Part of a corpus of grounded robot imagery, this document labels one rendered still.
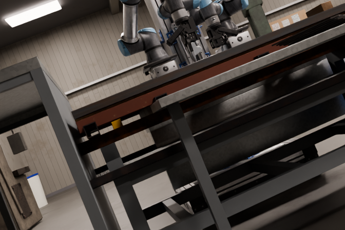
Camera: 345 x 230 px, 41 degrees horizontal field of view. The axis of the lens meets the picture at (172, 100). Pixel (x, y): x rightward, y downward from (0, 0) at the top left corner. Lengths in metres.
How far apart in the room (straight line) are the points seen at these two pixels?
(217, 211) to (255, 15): 8.45
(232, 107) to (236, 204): 0.91
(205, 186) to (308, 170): 0.53
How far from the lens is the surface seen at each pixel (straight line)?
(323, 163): 2.02
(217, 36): 2.52
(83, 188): 1.62
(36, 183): 10.28
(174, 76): 1.84
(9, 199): 6.56
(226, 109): 2.68
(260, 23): 9.90
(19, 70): 1.66
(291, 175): 1.97
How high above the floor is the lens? 0.68
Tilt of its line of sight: 2 degrees up
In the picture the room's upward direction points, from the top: 23 degrees counter-clockwise
